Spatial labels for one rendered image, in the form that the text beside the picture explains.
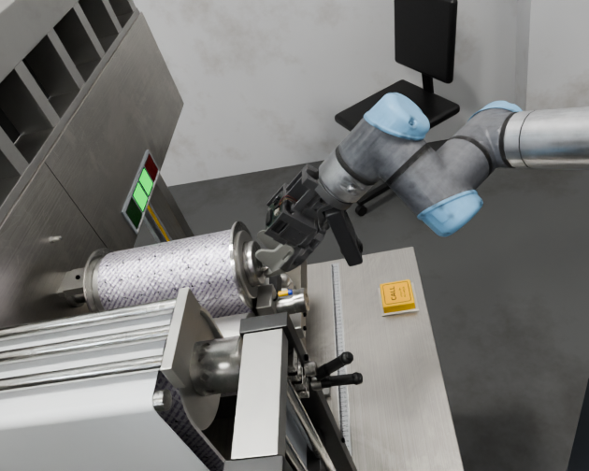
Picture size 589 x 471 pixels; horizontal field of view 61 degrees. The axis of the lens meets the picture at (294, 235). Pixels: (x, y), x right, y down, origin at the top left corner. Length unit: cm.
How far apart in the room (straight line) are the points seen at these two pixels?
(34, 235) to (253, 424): 60
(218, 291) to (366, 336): 43
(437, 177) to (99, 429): 48
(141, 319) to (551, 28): 243
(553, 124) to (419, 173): 17
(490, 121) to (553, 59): 209
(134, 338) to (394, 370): 65
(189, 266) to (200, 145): 253
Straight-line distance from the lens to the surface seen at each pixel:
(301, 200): 73
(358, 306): 119
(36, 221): 95
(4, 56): 103
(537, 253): 250
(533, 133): 70
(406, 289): 117
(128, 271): 87
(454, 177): 68
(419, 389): 105
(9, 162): 95
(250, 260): 81
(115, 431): 57
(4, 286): 87
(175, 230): 189
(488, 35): 296
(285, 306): 85
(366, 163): 68
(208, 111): 317
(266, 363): 48
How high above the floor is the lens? 182
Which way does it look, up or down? 41 degrees down
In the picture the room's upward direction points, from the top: 20 degrees counter-clockwise
